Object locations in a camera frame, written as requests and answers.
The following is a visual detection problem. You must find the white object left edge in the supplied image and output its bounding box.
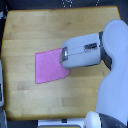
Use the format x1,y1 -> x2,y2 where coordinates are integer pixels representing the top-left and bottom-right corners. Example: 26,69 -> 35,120
0,59 -> 5,108

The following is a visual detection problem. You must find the white label strip bottom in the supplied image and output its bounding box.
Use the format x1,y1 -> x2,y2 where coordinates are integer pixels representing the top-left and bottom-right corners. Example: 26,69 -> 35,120
38,118 -> 84,128

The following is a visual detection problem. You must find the pink cloth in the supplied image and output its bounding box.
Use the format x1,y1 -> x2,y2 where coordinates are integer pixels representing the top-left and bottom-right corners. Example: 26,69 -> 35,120
35,48 -> 70,84

